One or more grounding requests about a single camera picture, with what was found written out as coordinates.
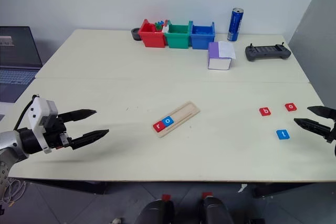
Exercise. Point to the red plastic bin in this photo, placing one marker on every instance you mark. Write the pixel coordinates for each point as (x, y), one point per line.
(153, 39)

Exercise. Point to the dark rounded shape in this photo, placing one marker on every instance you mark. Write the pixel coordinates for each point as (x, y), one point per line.
(155, 212)
(216, 211)

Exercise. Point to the red letter tile r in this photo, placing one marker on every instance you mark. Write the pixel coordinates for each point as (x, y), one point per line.
(159, 127)

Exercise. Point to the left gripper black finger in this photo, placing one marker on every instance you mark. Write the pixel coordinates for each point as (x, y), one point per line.
(89, 137)
(78, 113)

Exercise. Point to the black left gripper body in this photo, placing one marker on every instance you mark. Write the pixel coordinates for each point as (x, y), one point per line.
(57, 136)

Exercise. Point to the red letter tile o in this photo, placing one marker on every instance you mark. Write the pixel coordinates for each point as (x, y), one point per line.
(291, 107)

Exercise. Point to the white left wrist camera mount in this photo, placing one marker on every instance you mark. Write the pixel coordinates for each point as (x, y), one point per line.
(39, 108)

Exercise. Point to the purple and white box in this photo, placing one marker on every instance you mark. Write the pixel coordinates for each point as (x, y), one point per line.
(215, 56)

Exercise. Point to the green toy brick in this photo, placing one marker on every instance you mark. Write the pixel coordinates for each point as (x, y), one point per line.
(158, 26)

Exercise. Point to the grey handheld controller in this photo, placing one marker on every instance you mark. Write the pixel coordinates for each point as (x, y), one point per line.
(267, 52)

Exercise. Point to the white paper scrap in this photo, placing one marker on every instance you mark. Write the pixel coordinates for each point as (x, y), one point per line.
(242, 187)

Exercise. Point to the red tag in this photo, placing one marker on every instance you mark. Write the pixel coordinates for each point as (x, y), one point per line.
(207, 195)
(166, 197)

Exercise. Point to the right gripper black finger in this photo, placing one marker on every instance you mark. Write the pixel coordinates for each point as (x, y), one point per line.
(316, 127)
(324, 112)

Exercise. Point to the red letter tile b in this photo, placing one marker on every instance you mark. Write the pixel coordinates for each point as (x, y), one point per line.
(265, 111)

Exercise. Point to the white paper sheet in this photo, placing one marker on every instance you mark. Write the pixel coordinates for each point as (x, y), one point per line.
(227, 49)

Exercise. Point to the black round holder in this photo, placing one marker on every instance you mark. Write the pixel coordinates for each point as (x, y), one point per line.
(135, 33)

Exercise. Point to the small white floor object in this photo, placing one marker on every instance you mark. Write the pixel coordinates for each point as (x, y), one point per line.
(118, 220)

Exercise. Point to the blue letter tile t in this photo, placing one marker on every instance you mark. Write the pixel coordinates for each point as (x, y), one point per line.
(283, 134)

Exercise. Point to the green plastic bin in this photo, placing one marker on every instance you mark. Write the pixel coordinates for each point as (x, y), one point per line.
(178, 40)

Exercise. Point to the wooden letter tray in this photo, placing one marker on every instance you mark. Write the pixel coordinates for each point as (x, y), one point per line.
(183, 112)

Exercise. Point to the dark laptop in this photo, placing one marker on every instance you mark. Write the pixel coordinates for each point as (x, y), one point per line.
(15, 51)

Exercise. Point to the white toy piece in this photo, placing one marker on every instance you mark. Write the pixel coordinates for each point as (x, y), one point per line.
(165, 29)

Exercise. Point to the blue drink can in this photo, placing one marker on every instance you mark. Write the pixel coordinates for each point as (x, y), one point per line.
(235, 24)

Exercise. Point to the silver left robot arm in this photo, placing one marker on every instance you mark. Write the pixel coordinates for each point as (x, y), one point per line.
(10, 142)

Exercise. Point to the blue plastic bin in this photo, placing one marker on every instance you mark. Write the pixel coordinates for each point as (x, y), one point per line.
(202, 41)

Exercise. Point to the blue letter tile o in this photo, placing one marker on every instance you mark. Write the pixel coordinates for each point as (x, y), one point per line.
(167, 121)

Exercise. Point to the blue toy brick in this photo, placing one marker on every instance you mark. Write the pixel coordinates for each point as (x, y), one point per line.
(164, 22)

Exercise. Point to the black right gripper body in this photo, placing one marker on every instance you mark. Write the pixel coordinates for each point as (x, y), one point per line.
(333, 132)

